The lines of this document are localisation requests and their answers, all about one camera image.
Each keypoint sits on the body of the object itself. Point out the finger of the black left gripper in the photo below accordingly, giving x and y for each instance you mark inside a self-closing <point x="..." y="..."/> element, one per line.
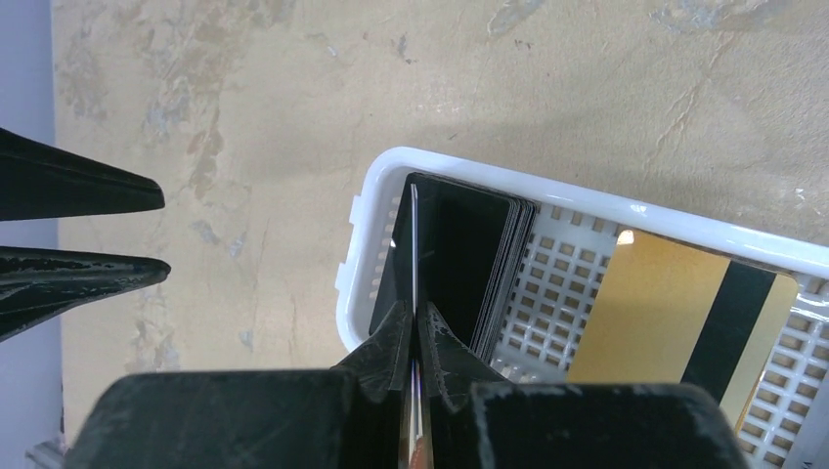
<point x="42" y="182"/>
<point x="40" y="284"/>

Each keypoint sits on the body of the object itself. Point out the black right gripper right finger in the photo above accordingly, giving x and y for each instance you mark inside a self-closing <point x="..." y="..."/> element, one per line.
<point x="479" y="419"/>

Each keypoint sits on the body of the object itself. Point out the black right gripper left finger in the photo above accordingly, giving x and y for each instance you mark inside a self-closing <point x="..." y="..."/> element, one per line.
<point x="345" y="416"/>

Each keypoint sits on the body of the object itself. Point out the white plastic basket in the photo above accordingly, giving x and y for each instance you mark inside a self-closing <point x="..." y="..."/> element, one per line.
<point x="567" y="255"/>

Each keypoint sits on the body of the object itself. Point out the gold striped credit card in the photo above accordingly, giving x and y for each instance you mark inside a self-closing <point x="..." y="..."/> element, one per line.
<point x="668" y="312"/>

